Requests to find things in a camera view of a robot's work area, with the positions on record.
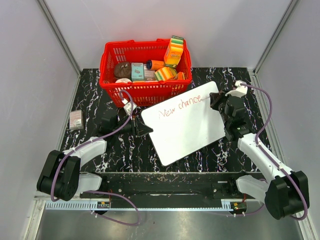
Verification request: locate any orange juice carton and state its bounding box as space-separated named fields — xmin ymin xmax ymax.
xmin=163 ymin=35 xmax=184 ymax=68

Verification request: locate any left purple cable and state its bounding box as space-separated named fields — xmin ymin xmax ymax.
xmin=49 ymin=89 xmax=143 ymax=226

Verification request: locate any orange snack packet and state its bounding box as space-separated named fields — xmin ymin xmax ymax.
xmin=174 ymin=71 xmax=186 ymax=81

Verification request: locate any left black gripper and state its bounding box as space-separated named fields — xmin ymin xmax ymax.
xmin=113 ymin=113 xmax=153 ymax=138

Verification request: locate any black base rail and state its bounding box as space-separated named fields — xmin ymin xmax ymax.
xmin=80 ymin=172 xmax=252 ymax=211

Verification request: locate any red plastic shopping basket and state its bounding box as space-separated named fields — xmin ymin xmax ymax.
xmin=99 ymin=38 xmax=193 ymax=108

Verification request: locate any yellow green sponge pack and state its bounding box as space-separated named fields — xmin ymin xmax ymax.
xmin=154 ymin=66 xmax=178 ymax=82

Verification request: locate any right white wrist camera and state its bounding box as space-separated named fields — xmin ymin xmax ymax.
xmin=225 ymin=80 xmax=248 ymax=98

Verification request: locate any teal small box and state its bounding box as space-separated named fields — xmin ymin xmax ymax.
xmin=131 ymin=62 xmax=145 ymax=82

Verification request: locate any white round lid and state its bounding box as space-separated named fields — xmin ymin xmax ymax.
xmin=115 ymin=78 xmax=132 ymax=84

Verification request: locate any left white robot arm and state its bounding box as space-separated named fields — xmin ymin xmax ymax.
xmin=36 ymin=116 xmax=153 ymax=202

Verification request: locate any orange blue can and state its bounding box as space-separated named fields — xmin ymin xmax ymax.
xmin=146 ymin=60 xmax=165 ymax=71

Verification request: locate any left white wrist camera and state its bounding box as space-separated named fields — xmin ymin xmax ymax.
xmin=122 ymin=99 xmax=137 ymax=116

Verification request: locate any brown chocolate muffin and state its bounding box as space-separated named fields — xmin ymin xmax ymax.
xmin=113 ymin=61 xmax=132 ymax=79

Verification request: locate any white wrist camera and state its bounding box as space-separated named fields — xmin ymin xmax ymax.
xmin=122 ymin=99 xmax=137 ymax=116
xmin=225 ymin=80 xmax=248 ymax=98

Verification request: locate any white whiteboard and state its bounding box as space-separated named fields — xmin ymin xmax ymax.
xmin=141 ymin=81 xmax=225 ymax=166

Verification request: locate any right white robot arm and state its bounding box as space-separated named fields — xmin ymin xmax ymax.
xmin=209 ymin=92 xmax=310 ymax=221

